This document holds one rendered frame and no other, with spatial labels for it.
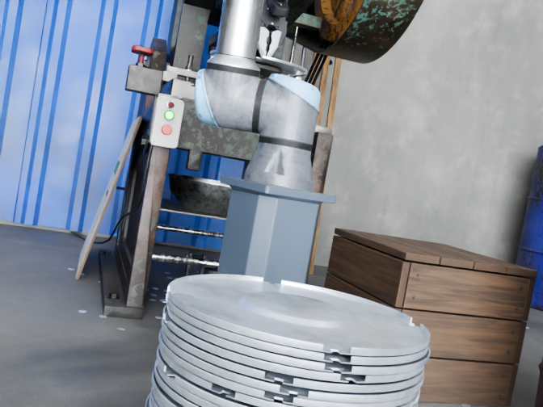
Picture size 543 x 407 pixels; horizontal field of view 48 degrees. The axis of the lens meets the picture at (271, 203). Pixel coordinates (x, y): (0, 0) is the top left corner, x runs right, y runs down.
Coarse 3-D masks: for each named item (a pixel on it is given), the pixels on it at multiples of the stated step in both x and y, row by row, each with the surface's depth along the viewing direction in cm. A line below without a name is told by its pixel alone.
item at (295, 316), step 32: (192, 288) 70; (224, 288) 73; (256, 288) 77; (288, 288) 81; (320, 288) 82; (224, 320) 59; (256, 320) 61; (288, 320) 62; (320, 320) 63; (352, 320) 67; (384, 320) 72; (352, 352) 55; (384, 352) 56
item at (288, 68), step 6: (210, 54) 180; (258, 60) 172; (264, 60) 170; (270, 60) 168; (276, 60) 168; (276, 66) 183; (282, 66) 176; (288, 66) 173; (294, 66) 172; (300, 66) 174; (282, 72) 190; (288, 72) 186; (294, 72) 184; (306, 72) 180
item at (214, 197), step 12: (180, 180) 197; (192, 180) 194; (204, 180) 225; (216, 180) 226; (180, 192) 198; (192, 192) 195; (204, 192) 194; (216, 192) 194; (228, 192) 194; (192, 204) 199; (204, 204) 197; (216, 204) 196; (228, 204) 196
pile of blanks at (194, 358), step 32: (192, 320) 58; (160, 352) 65; (192, 352) 58; (224, 352) 56; (256, 352) 55; (288, 352) 54; (320, 352) 56; (416, 352) 63; (160, 384) 62; (192, 384) 60; (224, 384) 56; (256, 384) 55; (288, 384) 54; (320, 384) 54; (352, 384) 55; (384, 384) 57; (416, 384) 63
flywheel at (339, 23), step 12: (324, 0) 239; (336, 0) 232; (348, 0) 222; (360, 0) 201; (324, 12) 235; (336, 12) 230; (348, 12) 219; (324, 24) 231; (336, 24) 218; (348, 24) 207; (324, 36) 229; (336, 36) 217
